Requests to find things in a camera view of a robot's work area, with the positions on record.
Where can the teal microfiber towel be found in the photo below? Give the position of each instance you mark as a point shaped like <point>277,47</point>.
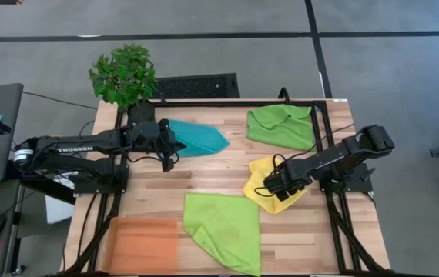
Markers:
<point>202,138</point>

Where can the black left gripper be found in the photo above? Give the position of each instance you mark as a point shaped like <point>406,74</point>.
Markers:
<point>167,136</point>

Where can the green potted plant black pot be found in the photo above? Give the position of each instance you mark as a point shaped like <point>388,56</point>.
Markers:
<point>125,77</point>

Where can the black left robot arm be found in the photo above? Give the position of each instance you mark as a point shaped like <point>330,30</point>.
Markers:
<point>88,144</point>

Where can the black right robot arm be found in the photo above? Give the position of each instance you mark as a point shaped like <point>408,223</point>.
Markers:
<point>339,154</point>

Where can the white paper sheet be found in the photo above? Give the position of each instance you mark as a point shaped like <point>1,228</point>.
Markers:
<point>59,207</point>

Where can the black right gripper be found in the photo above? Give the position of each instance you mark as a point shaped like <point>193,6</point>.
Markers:
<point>287,179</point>

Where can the lime green microfiber towel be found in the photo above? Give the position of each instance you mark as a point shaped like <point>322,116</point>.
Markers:
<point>223,231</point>

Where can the black aluminium table frame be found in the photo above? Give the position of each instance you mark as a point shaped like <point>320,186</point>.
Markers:
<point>219,103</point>

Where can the yellow microfiber towel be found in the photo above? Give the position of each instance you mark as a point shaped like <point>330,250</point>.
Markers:
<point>257,189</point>

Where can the darker green microfiber towel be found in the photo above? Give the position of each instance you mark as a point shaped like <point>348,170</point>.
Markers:
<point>281,125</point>

